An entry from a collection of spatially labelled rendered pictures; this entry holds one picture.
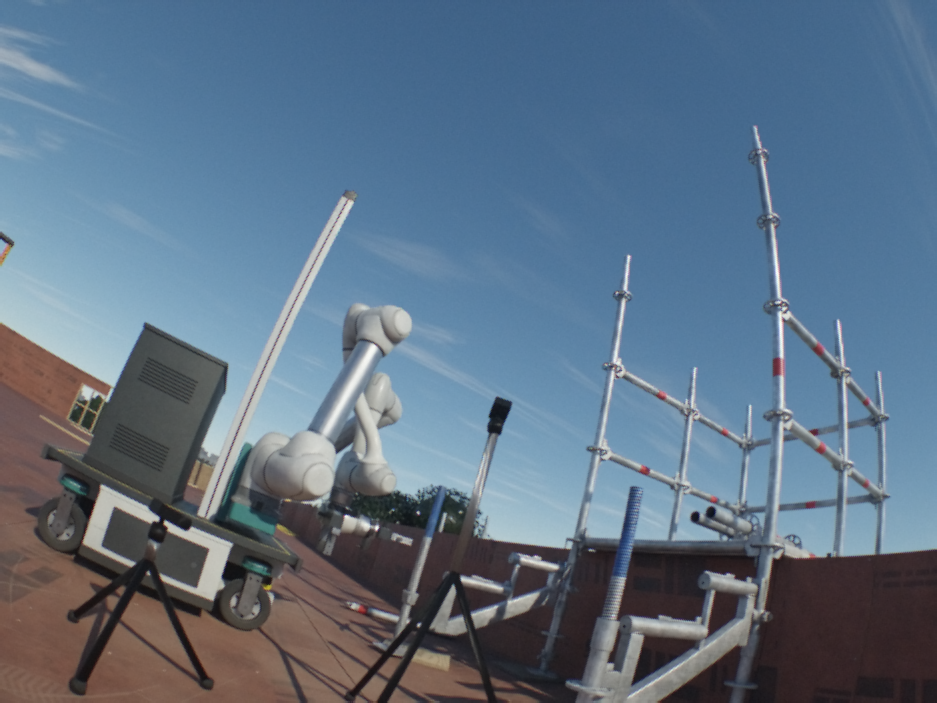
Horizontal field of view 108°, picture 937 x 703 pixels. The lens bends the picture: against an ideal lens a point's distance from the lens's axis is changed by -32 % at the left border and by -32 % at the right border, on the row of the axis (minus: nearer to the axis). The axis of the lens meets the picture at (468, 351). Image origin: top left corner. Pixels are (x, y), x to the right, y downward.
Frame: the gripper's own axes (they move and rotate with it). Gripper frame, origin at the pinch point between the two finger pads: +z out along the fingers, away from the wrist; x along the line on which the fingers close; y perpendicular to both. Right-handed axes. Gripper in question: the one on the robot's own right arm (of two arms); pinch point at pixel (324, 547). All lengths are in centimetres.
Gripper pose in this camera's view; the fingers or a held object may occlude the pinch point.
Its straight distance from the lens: 189.5
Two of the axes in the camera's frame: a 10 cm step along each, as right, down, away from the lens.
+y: -8.4, -4.2, -3.5
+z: -2.7, 8.7, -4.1
